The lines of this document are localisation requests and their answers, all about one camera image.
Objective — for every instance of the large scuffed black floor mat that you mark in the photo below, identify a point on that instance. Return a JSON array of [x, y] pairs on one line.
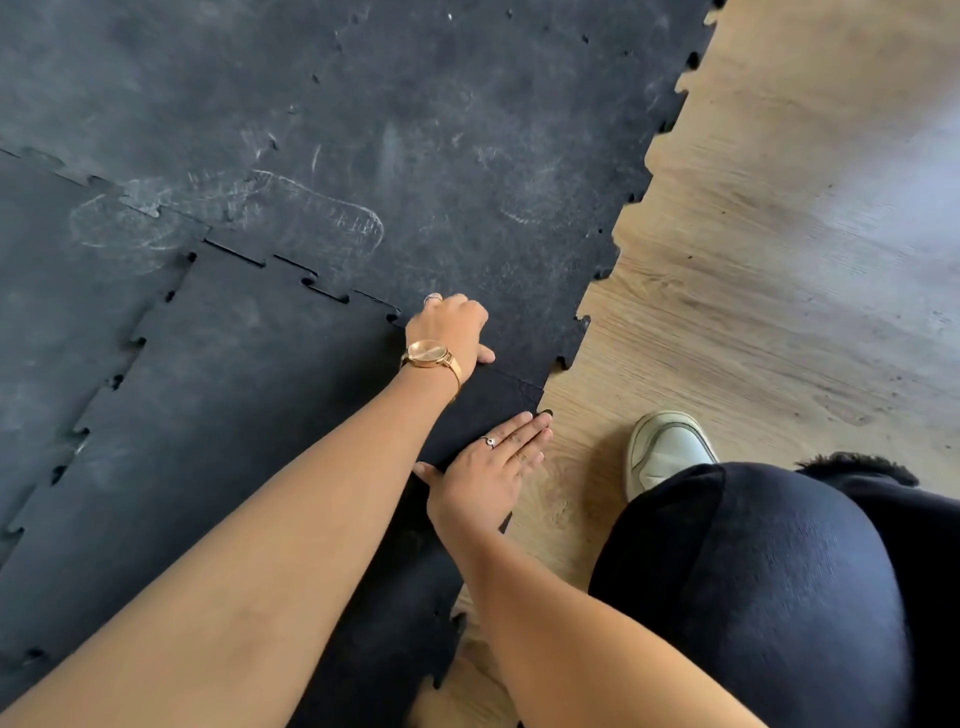
[[495, 150]]

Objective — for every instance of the person's right thumb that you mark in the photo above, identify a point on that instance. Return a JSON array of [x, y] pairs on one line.
[[429, 475]]

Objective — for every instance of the person's right little finger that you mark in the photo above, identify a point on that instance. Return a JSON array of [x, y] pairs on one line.
[[529, 469]]

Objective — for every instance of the person's left hand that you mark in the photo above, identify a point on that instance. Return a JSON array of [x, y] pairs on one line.
[[450, 330]]

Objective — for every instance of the black interlocking floor mat tile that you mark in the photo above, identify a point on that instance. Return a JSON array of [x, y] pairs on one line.
[[60, 337], [150, 75], [225, 375]]

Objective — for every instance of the person's right forearm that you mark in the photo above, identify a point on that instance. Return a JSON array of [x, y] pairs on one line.
[[570, 645]]

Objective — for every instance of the gold wristwatch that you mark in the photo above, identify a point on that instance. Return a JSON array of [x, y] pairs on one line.
[[429, 354]]

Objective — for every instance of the person's leg in black leggings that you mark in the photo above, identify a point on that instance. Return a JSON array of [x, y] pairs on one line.
[[765, 600]]

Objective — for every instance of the person's right middle finger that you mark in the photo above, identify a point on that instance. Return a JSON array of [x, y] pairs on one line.
[[526, 441]]

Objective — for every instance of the person's left thumb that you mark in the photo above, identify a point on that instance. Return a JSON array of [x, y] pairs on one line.
[[486, 355]]

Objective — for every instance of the white sneaker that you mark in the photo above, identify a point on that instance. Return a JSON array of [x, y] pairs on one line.
[[664, 450]]

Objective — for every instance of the person's right hand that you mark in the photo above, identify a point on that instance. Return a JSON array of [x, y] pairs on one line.
[[480, 487]]

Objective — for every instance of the person's left forearm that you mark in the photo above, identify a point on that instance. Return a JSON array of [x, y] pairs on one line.
[[247, 570]]

